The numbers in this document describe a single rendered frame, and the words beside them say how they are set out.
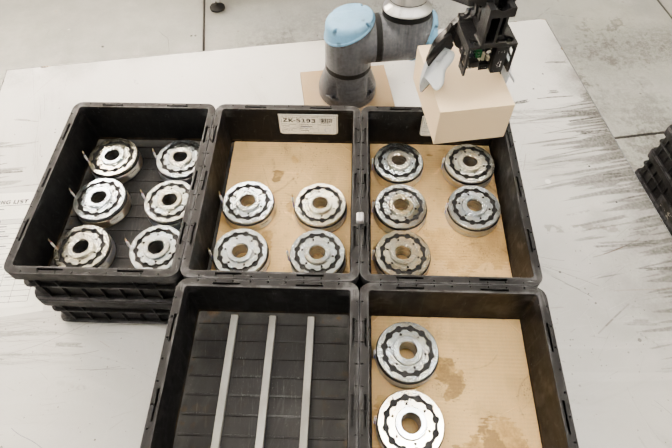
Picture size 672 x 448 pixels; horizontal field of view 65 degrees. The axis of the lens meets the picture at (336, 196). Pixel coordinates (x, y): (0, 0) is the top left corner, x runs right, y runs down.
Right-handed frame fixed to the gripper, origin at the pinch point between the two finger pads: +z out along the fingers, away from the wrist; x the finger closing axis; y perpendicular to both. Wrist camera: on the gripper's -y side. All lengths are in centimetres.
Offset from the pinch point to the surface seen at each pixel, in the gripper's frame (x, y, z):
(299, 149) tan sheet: -28.1, -12.0, 26.8
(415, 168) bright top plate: -4.9, -1.1, 23.8
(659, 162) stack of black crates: 87, -28, 72
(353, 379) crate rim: -24, 41, 16
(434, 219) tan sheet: -3.1, 9.8, 26.7
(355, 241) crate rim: -20.4, 17.5, 18.0
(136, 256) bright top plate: -60, 12, 24
